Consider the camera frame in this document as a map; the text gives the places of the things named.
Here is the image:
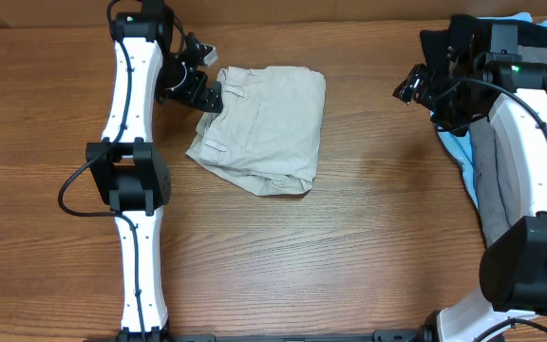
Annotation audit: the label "beige khaki shorts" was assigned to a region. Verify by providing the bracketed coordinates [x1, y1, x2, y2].
[186, 66, 327, 196]

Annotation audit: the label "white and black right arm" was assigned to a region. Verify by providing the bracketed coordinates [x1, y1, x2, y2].
[394, 14, 547, 341]

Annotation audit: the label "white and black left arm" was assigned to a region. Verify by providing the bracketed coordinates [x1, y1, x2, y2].
[85, 0, 223, 341]

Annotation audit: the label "light blue folded garment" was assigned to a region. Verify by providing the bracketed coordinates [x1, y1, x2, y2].
[438, 11, 547, 209]

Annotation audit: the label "black folded garment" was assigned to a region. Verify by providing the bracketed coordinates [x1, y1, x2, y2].
[420, 14, 547, 75]

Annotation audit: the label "grey folded garment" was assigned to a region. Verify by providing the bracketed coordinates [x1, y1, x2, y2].
[469, 46, 547, 245]

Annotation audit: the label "brown cardboard backdrop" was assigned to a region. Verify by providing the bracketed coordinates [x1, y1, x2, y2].
[0, 0, 547, 28]

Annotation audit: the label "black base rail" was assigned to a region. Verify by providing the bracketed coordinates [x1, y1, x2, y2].
[99, 330, 417, 342]

